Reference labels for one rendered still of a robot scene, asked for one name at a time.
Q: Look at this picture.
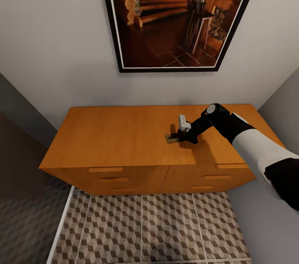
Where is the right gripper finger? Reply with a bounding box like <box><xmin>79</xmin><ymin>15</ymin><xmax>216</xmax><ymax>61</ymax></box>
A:
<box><xmin>179</xmin><ymin>135</ymin><xmax>187</xmax><ymax>142</ymax></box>

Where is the mousetrap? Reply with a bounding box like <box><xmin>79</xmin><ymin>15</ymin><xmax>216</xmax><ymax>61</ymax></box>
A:
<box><xmin>166</xmin><ymin>131</ymin><xmax>186</xmax><ymax>144</ymax></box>

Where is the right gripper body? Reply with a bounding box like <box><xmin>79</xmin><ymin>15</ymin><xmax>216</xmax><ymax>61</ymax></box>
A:
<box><xmin>186</xmin><ymin>120</ymin><xmax>206</xmax><ymax>144</ymax></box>

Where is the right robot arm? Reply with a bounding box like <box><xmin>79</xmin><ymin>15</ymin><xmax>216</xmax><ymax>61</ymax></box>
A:
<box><xmin>178</xmin><ymin>103</ymin><xmax>299</xmax><ymax>215</ymax></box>

